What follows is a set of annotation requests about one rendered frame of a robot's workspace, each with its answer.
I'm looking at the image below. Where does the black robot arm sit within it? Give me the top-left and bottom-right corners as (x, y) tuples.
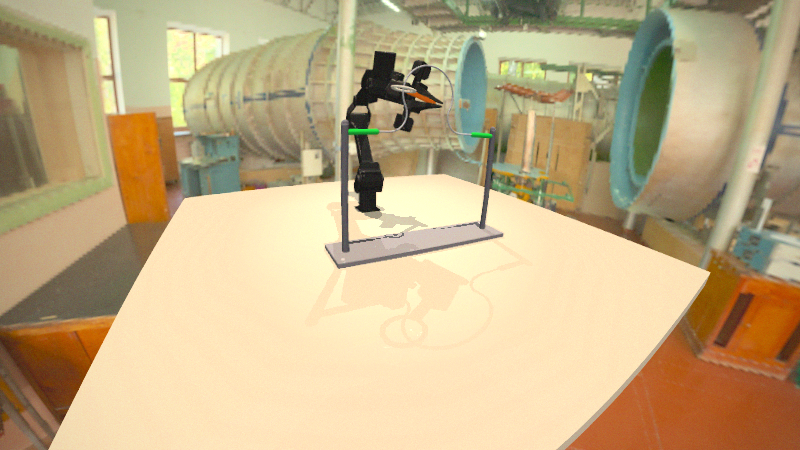
(346, 51), (405, 213)

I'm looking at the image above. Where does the grey and green bent wire on two posts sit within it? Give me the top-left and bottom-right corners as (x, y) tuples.
(325, 65), (504, 269)

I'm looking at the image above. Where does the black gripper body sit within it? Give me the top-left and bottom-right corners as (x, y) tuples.
(384, 60), (431, 132)

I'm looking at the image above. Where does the white ring with orange handle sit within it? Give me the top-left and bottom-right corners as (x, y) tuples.
(391, 85), (436, 104)

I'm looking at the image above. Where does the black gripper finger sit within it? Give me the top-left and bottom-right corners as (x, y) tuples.
(409, 99), (442, 114)
(415, 82), (443, 104)

